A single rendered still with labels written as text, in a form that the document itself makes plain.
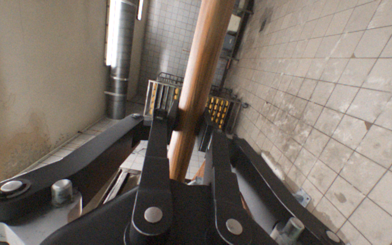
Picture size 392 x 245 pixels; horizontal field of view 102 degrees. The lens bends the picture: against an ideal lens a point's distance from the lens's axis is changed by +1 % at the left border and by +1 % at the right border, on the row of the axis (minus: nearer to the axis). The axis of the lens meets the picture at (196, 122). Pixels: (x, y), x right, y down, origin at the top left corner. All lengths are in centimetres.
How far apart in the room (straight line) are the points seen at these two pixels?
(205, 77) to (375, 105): 142
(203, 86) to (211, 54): 3
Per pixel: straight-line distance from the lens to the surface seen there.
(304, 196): 176
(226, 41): 456
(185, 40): 517
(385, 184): 142
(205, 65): 17
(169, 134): 15
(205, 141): 16
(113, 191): 202
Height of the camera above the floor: 120
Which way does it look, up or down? 7 degrees down
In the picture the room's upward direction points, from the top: 77 degrees counter-clockwise
